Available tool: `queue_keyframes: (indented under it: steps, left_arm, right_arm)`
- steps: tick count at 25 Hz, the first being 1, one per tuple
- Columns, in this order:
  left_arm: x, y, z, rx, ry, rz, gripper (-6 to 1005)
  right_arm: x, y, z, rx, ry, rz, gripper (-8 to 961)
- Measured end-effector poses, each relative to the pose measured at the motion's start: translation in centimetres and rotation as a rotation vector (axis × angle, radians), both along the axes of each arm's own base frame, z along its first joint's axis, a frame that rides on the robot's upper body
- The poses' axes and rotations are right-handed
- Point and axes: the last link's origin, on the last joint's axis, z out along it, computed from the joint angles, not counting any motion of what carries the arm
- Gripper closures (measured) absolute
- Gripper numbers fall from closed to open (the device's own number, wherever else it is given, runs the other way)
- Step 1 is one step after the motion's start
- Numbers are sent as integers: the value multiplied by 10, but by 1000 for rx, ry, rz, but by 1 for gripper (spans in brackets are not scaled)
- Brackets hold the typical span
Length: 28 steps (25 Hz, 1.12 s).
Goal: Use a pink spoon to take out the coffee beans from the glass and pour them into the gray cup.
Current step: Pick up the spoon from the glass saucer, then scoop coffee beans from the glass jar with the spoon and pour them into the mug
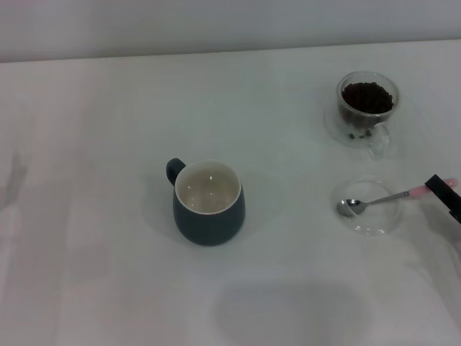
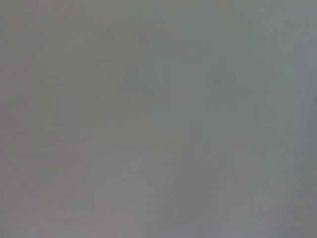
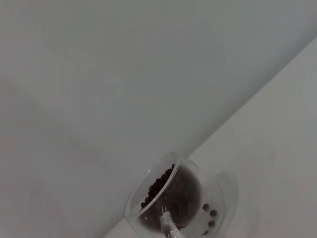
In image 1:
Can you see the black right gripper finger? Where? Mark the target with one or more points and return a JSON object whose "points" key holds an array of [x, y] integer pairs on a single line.
{"points": [[446, 198]]}

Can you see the small clear glass dish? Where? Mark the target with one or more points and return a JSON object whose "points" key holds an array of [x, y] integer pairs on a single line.
{"points": [[381, 221]]}

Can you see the dark green ceramic mug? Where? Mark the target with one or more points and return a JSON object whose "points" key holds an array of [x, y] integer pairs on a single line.
{"points": [[209, 227]]}

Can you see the pile of coffee beans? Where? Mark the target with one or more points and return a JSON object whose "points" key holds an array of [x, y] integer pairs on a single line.
{"points": [[367, 96]]}

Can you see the clear glass saucer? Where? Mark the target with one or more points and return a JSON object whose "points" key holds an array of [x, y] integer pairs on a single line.
{"points": [[333, 131]]}

